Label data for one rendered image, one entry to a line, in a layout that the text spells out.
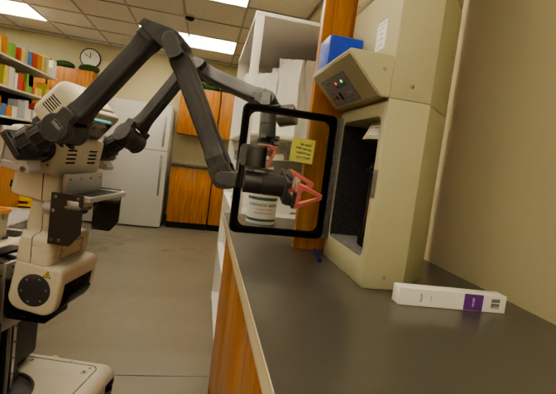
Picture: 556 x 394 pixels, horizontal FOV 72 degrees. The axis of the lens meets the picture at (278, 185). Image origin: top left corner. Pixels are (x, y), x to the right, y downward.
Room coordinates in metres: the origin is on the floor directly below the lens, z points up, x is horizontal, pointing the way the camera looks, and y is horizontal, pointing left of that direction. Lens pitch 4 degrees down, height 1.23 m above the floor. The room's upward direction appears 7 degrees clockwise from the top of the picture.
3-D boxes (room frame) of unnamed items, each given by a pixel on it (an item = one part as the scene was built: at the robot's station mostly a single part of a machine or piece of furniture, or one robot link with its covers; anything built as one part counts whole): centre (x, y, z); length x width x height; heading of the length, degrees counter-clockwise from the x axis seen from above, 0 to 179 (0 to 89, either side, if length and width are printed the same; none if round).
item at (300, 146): (1.19, -0.01, 1.19); 0.30 x 0.01 x 0.40; 103
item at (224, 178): (1.01, 0.10, 1.20); 0.12 x 0.09 x 0.11; 85
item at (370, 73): (1.07, -0.15, 1.46); 0.32 x 0.11 x 0.10; 11
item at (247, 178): (1.00, 0.07, 1.17); 0.07 x 0.06 x 0.07; 101
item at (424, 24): (1.11, -0.33, 1.33); 0.32 x 0.25 x 0.77; 11
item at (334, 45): (1.16, -0.13, 1.56); 0.10 x 0.10 x 0.09; 11
